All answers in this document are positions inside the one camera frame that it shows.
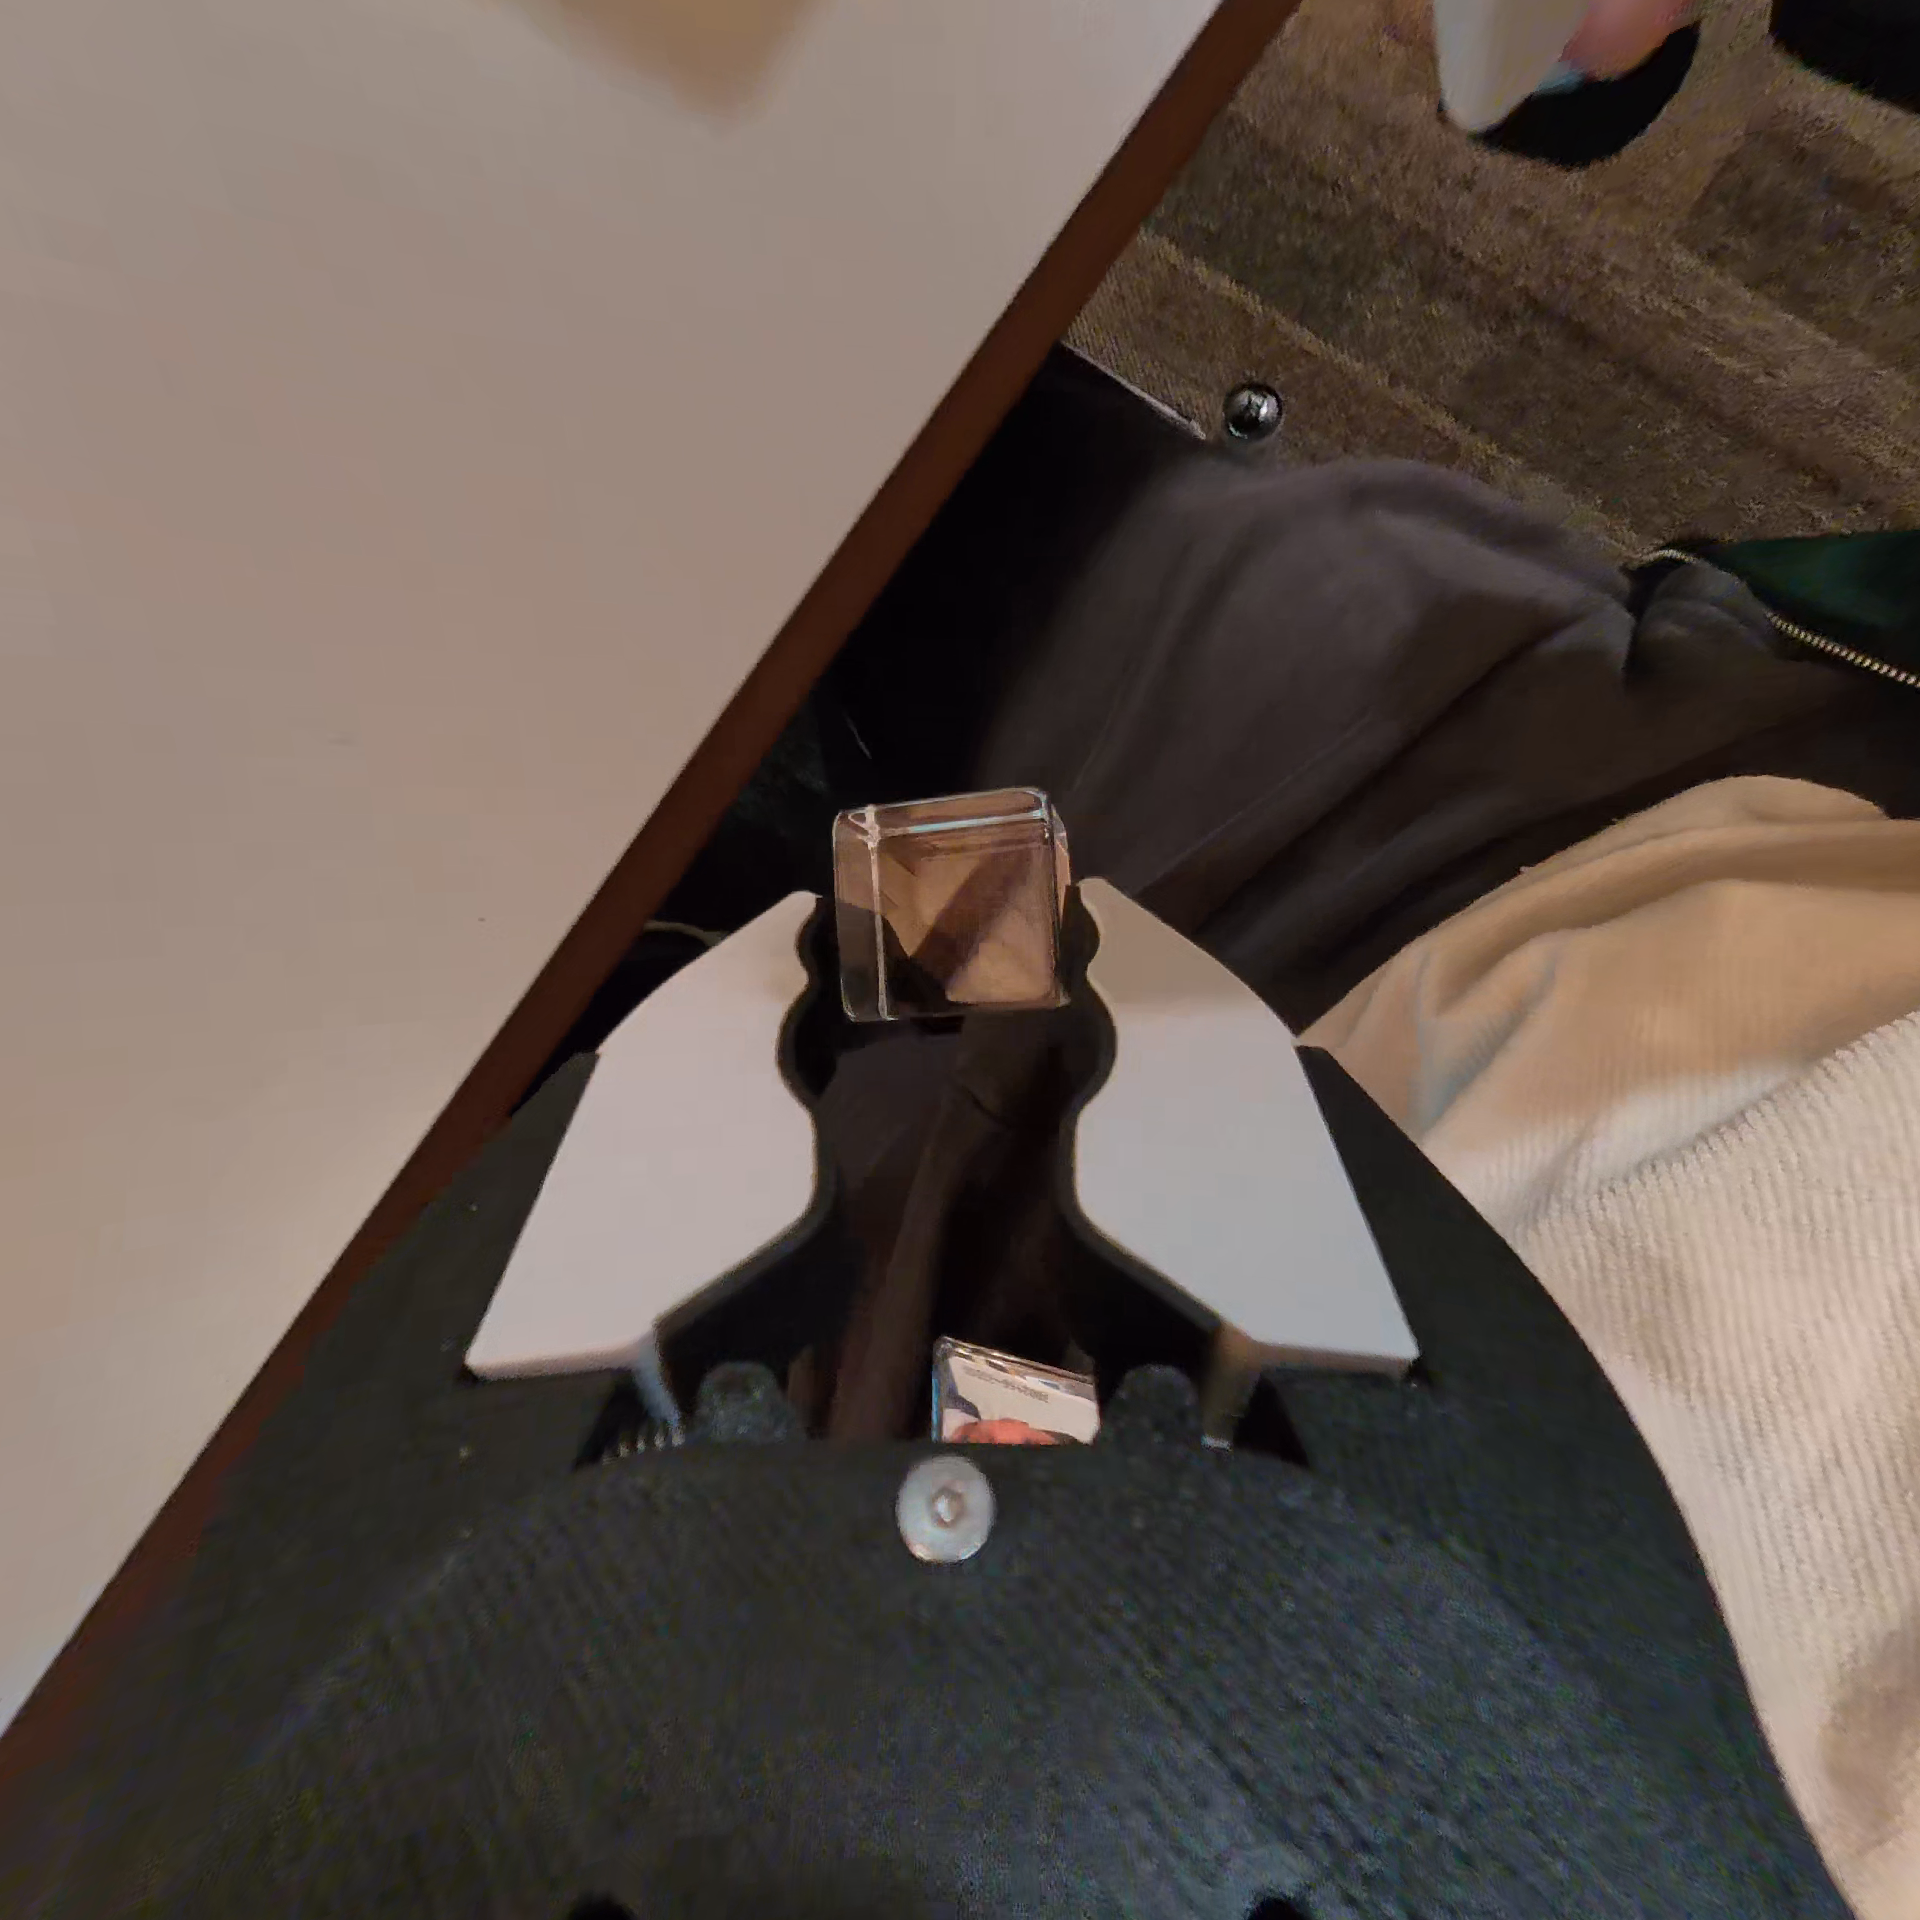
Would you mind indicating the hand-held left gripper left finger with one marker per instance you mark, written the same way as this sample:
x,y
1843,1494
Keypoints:
x,y
646,1186

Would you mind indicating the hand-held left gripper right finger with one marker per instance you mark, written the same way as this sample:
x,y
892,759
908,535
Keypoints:
x,y
1246,1186

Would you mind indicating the clear glass cube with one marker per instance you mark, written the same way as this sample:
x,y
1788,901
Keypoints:
x,y
962,901

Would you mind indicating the grey desk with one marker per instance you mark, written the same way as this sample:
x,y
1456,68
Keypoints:
x,y
451,523

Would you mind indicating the person's right hand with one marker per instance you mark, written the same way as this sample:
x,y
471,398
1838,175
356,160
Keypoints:
x,y
1629,34

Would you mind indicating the glossy printed packet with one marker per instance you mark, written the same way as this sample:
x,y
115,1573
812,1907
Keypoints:
x,y
1014,1390

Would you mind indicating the metal chair knob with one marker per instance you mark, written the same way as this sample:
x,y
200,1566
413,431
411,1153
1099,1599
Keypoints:
x,y
1253,412

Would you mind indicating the white garment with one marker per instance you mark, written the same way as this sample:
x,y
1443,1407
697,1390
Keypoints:
x,y
1697,1201

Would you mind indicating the dark grey trousers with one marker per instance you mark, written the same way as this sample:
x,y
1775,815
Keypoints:
x,y
1321,673

